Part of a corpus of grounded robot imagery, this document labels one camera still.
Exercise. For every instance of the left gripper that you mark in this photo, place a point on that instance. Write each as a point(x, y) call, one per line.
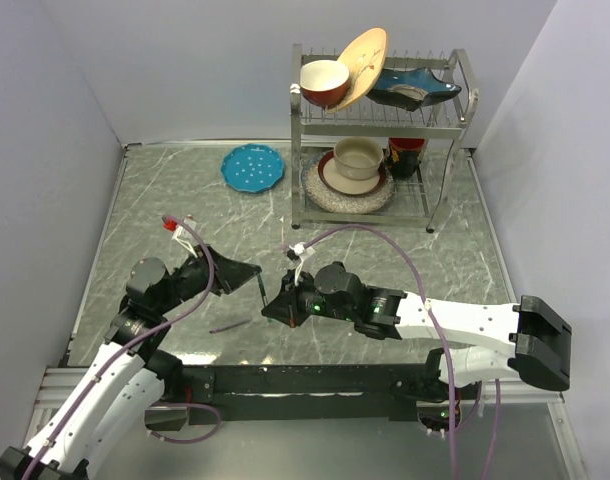
point(221, 273)

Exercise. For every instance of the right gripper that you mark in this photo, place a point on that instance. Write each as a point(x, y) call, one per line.
point(285, 307)

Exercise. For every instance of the green pen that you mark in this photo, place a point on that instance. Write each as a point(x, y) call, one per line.
point(263, 295)

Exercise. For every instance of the purple pen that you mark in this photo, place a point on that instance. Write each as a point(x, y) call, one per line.
point(229, 326)

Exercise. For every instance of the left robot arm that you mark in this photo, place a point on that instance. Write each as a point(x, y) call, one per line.
point(129, 372)

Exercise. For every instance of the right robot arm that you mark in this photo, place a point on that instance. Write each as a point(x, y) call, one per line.
point(527, 340)

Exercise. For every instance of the blue dotted plate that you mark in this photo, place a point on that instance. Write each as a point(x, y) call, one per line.
point(252, 168)

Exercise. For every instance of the speckled glass plate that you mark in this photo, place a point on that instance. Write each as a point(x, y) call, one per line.
point(332, 201)

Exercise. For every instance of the brown rimmed plate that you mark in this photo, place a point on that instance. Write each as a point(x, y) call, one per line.
point(332, 179)

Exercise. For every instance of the beige ceramic bowl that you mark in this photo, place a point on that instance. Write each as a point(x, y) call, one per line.
point(357, 158)

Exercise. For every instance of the metal dish rack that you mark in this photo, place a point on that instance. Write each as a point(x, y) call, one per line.
point(420, 202)

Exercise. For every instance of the dark red mug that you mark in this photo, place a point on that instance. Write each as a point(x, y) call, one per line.
point(403, 156)

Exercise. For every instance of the red white bowl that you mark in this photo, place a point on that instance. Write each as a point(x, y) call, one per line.
point(324, 83)

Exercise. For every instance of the dark blue wavy dish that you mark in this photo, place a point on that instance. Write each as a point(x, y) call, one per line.
point(411, 90)

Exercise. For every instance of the tan floral plate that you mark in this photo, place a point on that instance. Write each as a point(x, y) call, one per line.
point(364, 57)

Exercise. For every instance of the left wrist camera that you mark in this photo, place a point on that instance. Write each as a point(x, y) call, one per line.
point(185, 237)

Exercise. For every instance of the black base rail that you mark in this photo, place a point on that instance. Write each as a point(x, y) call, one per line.
point(309, 392)

